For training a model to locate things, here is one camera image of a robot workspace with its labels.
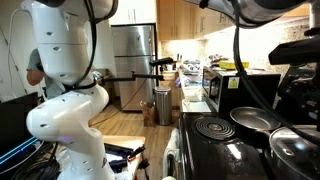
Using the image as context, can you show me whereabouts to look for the clear plastic container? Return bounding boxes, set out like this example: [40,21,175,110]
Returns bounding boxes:
[183,84,204,101]

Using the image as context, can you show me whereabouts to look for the light wooden table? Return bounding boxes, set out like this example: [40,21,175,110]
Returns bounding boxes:
[99,134,147,180]

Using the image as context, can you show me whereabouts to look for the black microwave oven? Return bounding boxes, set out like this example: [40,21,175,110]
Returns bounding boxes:
[202,68,282,114]

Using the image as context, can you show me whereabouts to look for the white wall cabinets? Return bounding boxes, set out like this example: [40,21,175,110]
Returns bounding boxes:
[109,0,158,26]

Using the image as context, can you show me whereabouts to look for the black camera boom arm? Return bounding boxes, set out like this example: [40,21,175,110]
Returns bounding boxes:
[99,70,165,84]

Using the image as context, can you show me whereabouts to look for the black computer monitor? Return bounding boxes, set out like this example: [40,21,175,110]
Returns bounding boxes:
[0,92,40,156]

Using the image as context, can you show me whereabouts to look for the stainless steel trash can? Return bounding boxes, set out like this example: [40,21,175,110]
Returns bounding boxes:
[154,85,173,127]

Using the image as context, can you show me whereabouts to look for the brown paper bag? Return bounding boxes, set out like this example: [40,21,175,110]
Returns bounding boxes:
[139,100,158,128]

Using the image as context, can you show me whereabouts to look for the grey frying pan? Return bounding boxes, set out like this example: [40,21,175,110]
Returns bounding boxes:
[229,106,282,135]

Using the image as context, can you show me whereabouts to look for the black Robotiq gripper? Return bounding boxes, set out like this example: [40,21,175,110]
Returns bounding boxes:
[313,63,320,132]

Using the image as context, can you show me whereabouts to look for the black coil burner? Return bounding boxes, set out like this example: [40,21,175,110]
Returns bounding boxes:
[192,115,236,141]

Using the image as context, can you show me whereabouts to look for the pile of black cables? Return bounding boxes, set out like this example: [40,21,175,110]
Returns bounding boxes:
[9,143,63,180]

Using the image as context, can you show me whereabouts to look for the stainless steel refrigerator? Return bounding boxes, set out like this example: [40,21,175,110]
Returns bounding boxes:
[111,23,158,112]

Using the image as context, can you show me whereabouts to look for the glass pot lid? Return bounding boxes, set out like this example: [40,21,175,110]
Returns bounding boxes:
[269,125,320,180]

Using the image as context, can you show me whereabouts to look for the white hanging towel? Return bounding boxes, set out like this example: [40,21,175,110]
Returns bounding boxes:
[163,128,181,167]

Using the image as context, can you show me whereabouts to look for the black cable along arm base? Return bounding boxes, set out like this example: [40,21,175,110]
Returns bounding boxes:
[63,0,119,93]

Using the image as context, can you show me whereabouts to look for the wooden wall cabinets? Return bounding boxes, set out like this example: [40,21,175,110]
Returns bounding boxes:
[156,0,311,42]

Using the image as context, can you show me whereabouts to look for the thick black wrist cable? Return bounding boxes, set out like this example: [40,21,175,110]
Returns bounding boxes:
[231,0,320,145]

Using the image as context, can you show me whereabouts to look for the blue light strip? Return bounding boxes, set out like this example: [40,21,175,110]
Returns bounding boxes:
[0,134,42,166]

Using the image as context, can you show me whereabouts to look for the black camera on boom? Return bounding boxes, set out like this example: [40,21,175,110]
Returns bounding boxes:
[149,56,176,67]

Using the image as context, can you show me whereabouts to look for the person in grey shirt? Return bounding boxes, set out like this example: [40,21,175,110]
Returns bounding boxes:
[26,48,66,100]

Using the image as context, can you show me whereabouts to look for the black electric stove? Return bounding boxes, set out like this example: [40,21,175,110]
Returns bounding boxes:
[178,65,320,180]

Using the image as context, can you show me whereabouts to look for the yellow box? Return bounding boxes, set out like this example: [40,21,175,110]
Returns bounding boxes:
[219,60,250,71]

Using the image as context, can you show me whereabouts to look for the black and blue tool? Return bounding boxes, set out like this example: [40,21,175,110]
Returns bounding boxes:
[104,143,147,174]

